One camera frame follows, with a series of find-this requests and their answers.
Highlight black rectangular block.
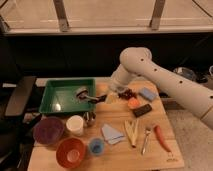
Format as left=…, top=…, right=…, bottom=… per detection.
left=132, top=104, right=152, bottom=117

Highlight purple bowl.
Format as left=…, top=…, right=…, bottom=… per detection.
left=33, top=117, right=65, bottom=145

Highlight metal shaker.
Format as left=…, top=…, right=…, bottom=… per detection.
left=83, top=112, right=96, bottom=127

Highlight red bowl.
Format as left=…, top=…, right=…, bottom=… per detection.
left=56, top=138, right=86, bottom=169

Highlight blue sponge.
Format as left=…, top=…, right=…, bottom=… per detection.
left=139, top=88, right=157, bottom=102

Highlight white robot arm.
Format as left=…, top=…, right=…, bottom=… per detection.
left=109, top=47, right=213, bottom=130

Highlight black office chair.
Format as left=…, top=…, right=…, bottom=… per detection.
left=0, top=33, right=36, bottom=171

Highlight orange carrot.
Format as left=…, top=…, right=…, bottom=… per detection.
left=154, top=125, right=171, bottom=153

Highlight blue folded cloth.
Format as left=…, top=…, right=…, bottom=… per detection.
left=101, top=124, right=125, bottom=145

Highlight black dish brush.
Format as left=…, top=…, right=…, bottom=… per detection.
left=76, top=87, right=106, bottom=104

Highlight white cup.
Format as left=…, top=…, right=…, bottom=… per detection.
left=66, top=115, right=84, bottom=136

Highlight green plastic tray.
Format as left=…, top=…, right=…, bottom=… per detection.
left=39, top=78, right=96, bottom=115

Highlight silver fork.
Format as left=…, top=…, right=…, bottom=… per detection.
left=141, top=127, right=151, bottom=155

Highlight small blue cup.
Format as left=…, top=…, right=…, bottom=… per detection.
left=88, top=138, right=104, bottom=156

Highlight metal bowl on shelf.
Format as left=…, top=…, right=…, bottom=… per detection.
left=173, top=67, right=197, bottom=81

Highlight dark red grapes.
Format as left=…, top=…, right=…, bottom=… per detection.
left=118, top=89, right=136, bottom=100

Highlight orange round fruit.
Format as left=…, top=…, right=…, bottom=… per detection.
left=127, top=97, right=140, bottom=109

